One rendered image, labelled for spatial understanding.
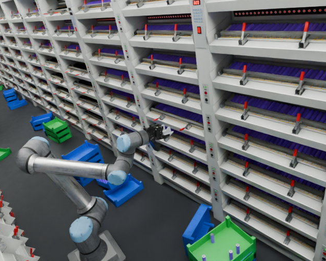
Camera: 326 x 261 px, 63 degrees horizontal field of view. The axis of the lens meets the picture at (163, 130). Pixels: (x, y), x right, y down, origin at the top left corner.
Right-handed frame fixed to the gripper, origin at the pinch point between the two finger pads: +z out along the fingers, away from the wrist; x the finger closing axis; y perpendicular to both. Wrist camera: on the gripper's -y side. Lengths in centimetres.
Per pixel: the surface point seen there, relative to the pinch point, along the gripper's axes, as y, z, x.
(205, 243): -50, -13, -44
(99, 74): 21, 14, 112
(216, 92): 28.3, 10.5, -26.0
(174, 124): -1.4, 15.7, 12.5
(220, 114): 16.9, 10.6, -29.9
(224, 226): -45, 1, -46
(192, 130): -1.2, 16.0, -4.9
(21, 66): 2, 15, 378
